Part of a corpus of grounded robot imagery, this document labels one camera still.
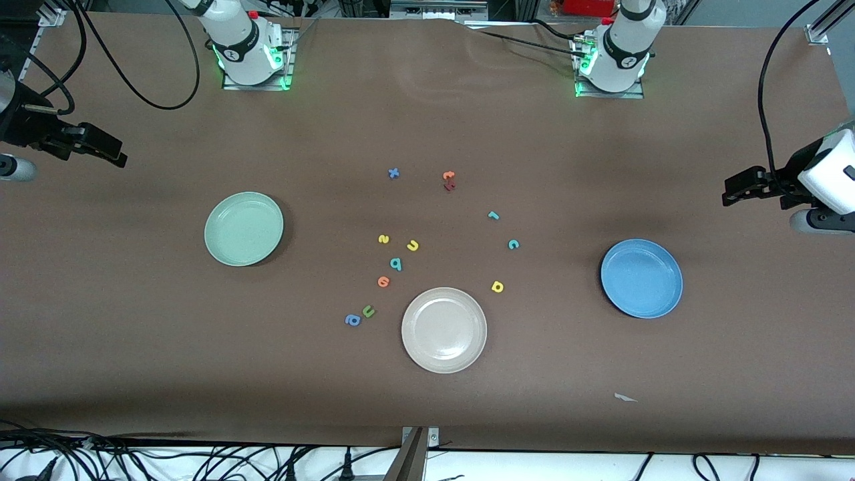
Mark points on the black power plug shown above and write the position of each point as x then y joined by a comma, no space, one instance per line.
290,471
346,466

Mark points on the silver metal fixture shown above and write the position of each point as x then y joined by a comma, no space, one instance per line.
437,8

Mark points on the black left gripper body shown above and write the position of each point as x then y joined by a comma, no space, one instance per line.
792,178

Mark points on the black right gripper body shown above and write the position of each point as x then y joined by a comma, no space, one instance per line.
27,127

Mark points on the blue foam letter a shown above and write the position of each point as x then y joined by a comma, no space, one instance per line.
349,321

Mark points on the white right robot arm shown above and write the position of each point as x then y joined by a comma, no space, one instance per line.
237,40

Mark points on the aluminium frame rail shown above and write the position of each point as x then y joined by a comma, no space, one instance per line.
820,28

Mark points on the aluminium frame corner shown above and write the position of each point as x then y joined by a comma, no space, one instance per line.
51,15

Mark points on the beige plate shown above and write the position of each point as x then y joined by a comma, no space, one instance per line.
444,330

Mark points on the blue plate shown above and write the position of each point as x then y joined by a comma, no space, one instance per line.
641,278

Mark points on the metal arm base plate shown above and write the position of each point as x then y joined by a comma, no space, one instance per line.
288,73
634,95

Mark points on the green plate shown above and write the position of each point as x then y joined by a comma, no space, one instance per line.
244,229

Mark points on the red box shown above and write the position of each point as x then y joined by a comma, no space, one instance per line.
588,7

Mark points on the metal table edge bracket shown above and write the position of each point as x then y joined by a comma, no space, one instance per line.
413,454

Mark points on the white paper scrap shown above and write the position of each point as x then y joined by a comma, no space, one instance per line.
624,398

